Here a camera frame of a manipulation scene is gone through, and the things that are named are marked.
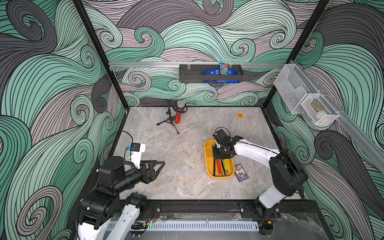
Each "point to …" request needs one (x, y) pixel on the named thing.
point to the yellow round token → (240, 115)
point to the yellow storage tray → (208, 145)
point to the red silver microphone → (180, 104)
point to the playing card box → (240, 172)
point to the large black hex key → (214, 167)
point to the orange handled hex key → (220, 164)
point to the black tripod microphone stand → (171, 106)
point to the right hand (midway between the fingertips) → (217, 155)
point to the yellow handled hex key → (226, 165)
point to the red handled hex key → (218, 167)
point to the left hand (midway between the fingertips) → (160, 161)
